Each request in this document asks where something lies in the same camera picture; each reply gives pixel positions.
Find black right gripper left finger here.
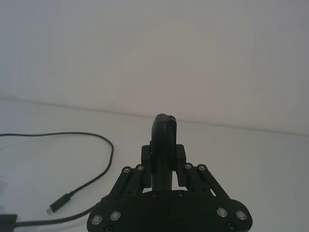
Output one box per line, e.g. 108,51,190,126
104,113,170,204

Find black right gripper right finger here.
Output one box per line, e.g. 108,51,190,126
166,114,233,204

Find white table cloth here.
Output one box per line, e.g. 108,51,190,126
0,96,309,232

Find dark box-shaped device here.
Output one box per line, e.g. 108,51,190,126
0,212,18,232

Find black cable with silver plug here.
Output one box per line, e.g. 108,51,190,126
0,131,115,216

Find thick black cable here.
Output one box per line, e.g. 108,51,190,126
14,202,98,227

